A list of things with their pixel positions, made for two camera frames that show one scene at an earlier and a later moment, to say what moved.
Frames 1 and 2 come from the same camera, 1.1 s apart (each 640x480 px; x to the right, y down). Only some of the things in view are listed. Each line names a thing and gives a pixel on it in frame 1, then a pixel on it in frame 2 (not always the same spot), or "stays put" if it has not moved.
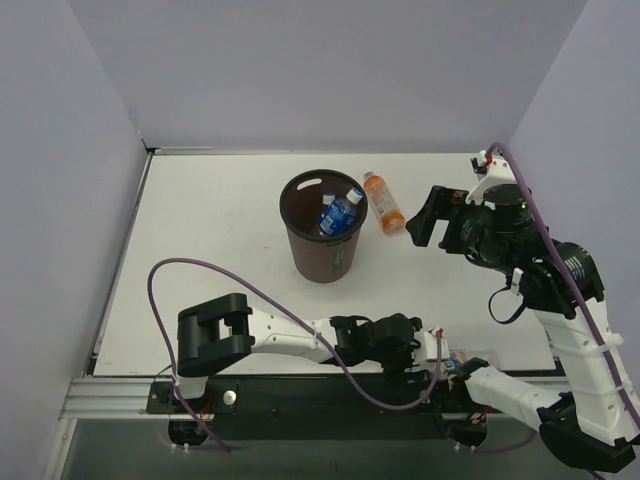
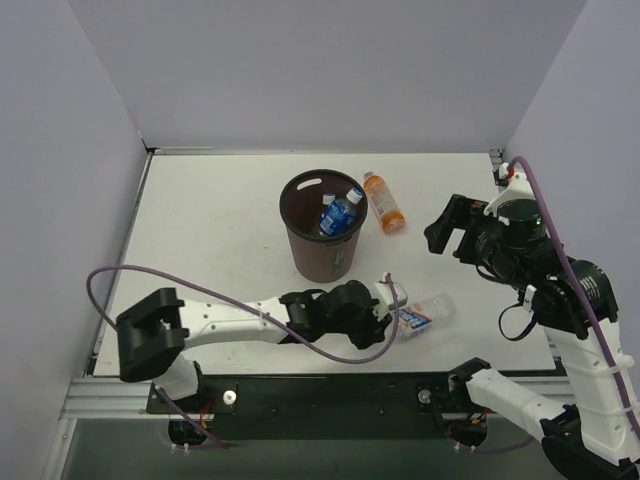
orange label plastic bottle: [391, 218] stays put
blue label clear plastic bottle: [340, 214] stays put
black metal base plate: [317, 407] stays put
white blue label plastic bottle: [456, 360] -> [437, 311]
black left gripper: [463, 368] -> [373, 323]
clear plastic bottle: [328, 198] stays put
